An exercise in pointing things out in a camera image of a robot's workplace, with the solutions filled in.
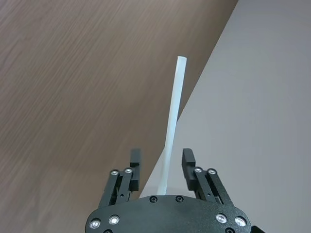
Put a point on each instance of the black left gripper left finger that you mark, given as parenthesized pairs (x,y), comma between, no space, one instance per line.
(134,170)

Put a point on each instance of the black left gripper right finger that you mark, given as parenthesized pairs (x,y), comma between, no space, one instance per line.
(189,167)

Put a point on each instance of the translucent white glue stick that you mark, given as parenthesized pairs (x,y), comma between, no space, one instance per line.
(174,109)

